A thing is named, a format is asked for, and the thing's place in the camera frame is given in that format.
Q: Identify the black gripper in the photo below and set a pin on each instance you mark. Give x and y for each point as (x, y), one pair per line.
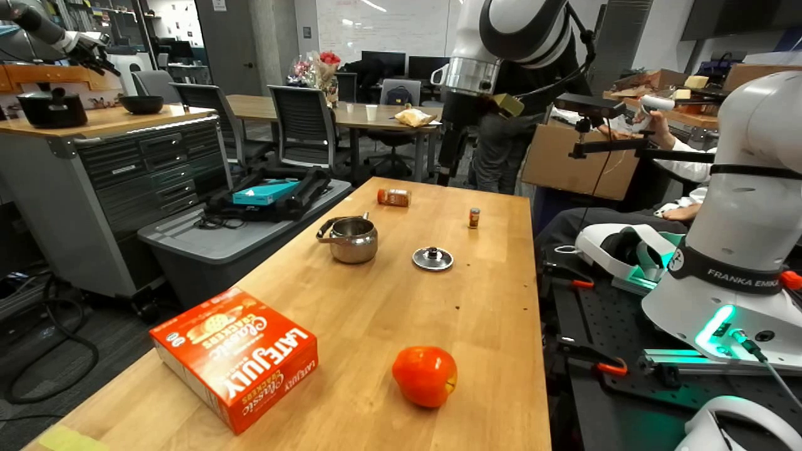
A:
(472, 117)

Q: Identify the silver metal kettle lid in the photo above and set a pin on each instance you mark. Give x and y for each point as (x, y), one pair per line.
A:
(433, 260)

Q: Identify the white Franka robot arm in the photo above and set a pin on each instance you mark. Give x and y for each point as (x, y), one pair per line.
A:
(743, 210)

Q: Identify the grey background robot arm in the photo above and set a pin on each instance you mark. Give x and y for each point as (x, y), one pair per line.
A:
(42, 27)

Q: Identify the standing person in jeans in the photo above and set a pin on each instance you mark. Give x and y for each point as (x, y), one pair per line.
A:
(502, 158)

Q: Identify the yellow bag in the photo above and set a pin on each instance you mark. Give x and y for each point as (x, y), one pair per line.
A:
(414, 119)

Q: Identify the orange spice jar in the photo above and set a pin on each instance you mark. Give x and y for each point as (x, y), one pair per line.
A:
(393, 198)

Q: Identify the grey office chair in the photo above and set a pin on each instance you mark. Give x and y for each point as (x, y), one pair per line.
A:
(207, 101)
(156, 87)
(301, 126)
(401, 92)

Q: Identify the brown cardboard box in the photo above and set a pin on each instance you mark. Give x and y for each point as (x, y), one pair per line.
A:
(567, 164)

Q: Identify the black computer monitor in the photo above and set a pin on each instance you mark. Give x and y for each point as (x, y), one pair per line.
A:
(383, 64)
(428, 67)

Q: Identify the silver metal bowl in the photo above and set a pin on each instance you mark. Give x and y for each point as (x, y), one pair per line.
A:
(355, 241)

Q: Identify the white VR headset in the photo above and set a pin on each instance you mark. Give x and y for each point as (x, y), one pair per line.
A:
(603, 238)

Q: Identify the wrapped flower bouquet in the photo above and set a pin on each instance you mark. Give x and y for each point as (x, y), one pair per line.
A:
(317, 69)

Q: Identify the teal case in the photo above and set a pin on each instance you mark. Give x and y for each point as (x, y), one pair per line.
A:
(265, 191)

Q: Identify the seated person white sleeves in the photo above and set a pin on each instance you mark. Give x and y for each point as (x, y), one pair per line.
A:
(690, 171)

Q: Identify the orange-red toy tomato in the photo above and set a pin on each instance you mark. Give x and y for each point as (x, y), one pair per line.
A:
(424, 376)

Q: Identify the grey storage bin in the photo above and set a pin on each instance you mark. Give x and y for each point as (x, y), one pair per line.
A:
(210, 251)

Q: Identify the orange Late July cracker box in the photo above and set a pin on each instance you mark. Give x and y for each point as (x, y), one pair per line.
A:
(235, 360)

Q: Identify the black bowl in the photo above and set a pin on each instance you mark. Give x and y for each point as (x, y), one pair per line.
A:
(141, 103)

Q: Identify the grey drawer cabinet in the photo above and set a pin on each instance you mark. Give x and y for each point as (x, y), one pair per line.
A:
(101, 191)

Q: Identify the black cooking pot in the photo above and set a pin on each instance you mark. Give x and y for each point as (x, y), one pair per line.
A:
(54, 111)

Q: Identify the wooden shelf board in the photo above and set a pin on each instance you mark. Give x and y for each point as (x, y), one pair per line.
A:
(50, 78)

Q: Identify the yellow-green pad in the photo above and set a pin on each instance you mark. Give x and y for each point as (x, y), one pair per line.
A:
(72, 440)

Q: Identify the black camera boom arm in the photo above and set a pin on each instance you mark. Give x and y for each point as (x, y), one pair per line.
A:
(667, 154)

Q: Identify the aluminium extrusion rail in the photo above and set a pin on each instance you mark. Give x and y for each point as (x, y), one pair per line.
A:
(678, 356)

